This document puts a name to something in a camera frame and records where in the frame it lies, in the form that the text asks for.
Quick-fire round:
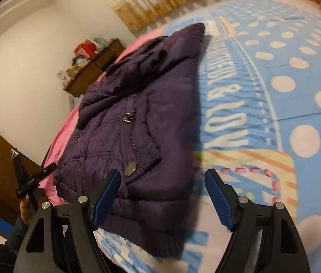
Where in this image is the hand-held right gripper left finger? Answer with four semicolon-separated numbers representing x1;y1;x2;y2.
13;169;121;273

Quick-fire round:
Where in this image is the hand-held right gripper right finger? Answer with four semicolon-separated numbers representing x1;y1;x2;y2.
204;168;311;273

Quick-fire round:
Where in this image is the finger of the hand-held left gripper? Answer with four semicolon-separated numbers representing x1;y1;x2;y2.
37;163;57;178

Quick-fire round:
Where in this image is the purple quilted jacket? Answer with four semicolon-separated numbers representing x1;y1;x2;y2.
53;23;206;259

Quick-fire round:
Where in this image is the person's left forearm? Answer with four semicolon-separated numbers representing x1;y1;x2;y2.
0;219;37;262

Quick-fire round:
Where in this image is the person's left hand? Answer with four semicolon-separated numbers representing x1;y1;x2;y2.
20;189;47;224

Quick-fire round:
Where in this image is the brown wooden desk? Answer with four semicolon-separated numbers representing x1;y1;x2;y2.
63;39;126;98

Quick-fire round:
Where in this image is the bed with blue pink cover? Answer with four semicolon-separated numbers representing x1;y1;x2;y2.
43;0;321;273

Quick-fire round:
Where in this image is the red gift bag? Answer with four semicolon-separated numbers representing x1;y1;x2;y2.
74;42;97;60

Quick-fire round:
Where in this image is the beige patterned window curtain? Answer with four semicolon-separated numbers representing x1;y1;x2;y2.
82;0;216;33

